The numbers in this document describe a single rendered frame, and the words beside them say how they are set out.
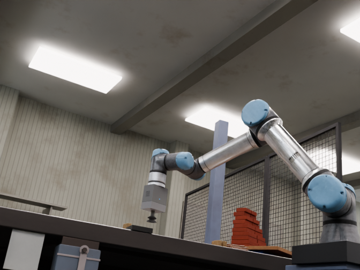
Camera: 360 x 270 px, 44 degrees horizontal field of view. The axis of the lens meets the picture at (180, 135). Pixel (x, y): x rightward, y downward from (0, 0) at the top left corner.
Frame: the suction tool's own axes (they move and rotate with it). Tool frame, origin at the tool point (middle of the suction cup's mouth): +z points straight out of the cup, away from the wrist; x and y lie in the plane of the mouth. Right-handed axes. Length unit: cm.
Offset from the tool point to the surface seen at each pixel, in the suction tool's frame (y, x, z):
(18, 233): 59, 6, 17
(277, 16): -202, -78, -263
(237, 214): -92, -28, -26
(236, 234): -92, -27, -13
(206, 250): -0.7, 31.4, 12.1
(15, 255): 58, 6, 23
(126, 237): 27.4, 19.6, 12.1
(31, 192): -203, -539, -122
